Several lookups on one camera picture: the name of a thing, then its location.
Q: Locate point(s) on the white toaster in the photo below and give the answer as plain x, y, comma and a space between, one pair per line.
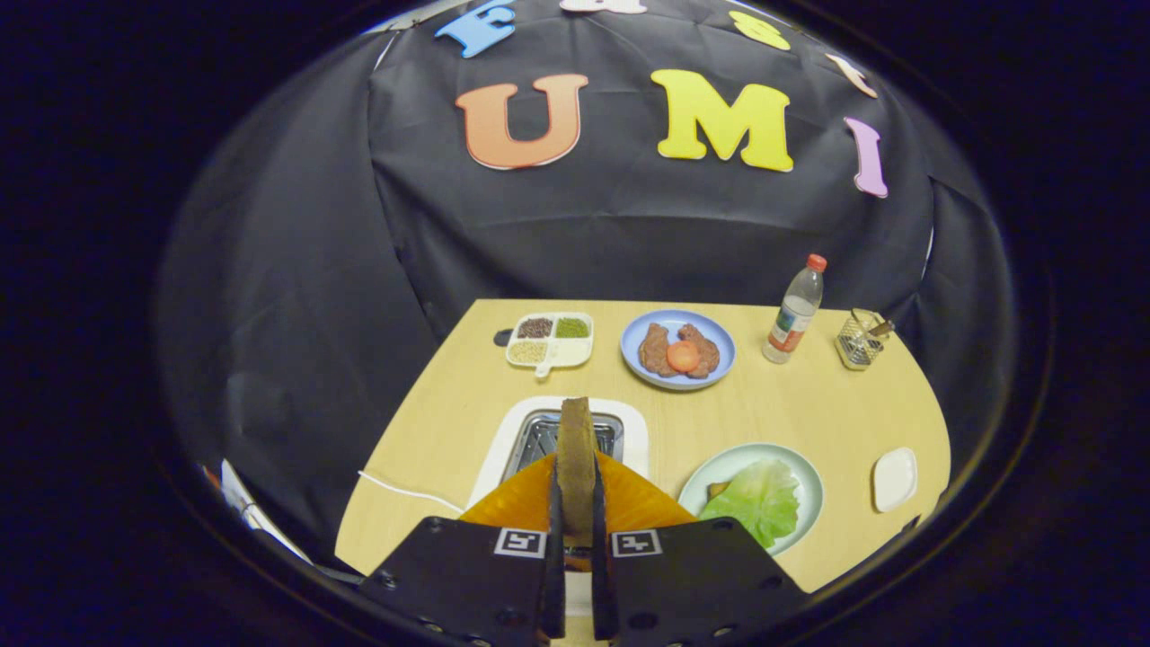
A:
629, 422

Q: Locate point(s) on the red tomato slice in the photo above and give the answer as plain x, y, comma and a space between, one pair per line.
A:
684, 357

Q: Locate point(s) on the toasted bread slice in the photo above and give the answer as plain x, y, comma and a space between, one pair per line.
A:
577, 467
717, 491

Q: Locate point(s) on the blue round plate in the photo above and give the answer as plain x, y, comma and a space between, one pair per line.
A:
633, 341

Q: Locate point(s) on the white divided dish of grains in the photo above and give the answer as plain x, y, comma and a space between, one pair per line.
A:
550, 340

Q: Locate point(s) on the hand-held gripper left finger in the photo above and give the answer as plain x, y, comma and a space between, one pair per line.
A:
555, 584

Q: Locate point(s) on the black table grommet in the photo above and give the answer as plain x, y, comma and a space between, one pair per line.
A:
503, 338

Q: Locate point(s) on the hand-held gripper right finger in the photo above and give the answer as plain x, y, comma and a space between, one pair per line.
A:
604, 584

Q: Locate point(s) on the small white square plate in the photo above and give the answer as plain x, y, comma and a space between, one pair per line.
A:
895, 481

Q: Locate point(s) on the small utensil in basket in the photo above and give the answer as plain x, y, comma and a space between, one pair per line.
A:
880, 329

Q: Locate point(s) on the pale green round plate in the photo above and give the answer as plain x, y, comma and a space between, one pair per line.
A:
728, 460

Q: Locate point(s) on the brown meat patty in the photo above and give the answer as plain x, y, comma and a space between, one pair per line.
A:
654, 350
705, 346

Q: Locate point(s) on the green lettuce leaf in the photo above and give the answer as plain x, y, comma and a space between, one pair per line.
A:
755, 503

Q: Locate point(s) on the clear plastic bottle red cap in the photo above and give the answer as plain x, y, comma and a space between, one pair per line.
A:
791, 328

